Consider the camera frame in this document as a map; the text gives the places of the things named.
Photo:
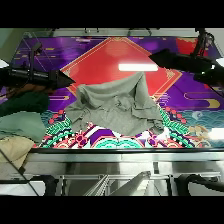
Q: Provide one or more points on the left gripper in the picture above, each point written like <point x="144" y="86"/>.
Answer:
<point x="58" y="79"/>

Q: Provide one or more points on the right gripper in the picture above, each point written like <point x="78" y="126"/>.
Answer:
<point x="175" y="60"/>

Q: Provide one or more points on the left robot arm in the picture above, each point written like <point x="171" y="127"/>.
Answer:
<point x="26" y="76"/>

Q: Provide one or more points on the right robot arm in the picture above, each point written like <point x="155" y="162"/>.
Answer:
<point x="200" y="63"/>

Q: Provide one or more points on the brown garment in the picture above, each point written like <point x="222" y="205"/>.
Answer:
<point x="28" y="88"/>

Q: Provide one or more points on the dark green garment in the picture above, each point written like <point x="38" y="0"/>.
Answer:
<point x="23" y="102"/>

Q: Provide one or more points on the pale green garment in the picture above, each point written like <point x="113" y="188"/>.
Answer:
<point x="23" y="126"/>

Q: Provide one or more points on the grey shirt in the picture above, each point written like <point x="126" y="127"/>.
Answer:
<point x="113" y="106"/>

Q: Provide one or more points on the beige garment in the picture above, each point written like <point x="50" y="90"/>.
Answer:
<point x="15" y="150"/>

